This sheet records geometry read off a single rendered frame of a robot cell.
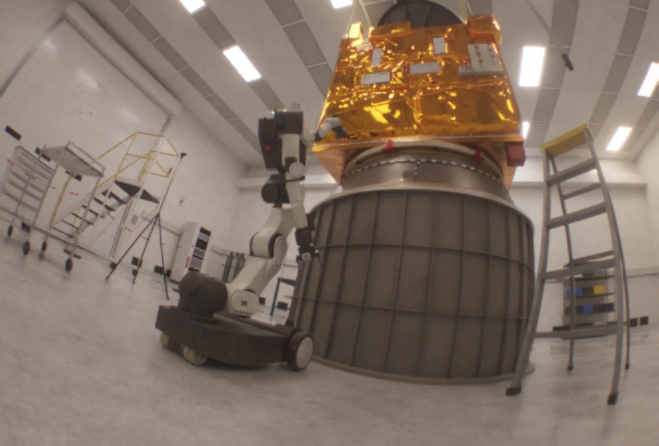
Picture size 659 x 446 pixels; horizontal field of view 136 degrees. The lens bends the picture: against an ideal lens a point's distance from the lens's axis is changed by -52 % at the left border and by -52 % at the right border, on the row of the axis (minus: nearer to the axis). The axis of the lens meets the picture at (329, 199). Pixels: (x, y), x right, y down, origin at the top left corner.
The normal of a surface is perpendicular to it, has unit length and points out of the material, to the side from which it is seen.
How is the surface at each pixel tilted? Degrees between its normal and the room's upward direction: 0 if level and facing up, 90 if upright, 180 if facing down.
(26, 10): 90
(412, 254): 90
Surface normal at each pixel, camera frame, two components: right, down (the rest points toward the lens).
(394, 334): -0.36, -0.43
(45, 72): 0.91, 0.00
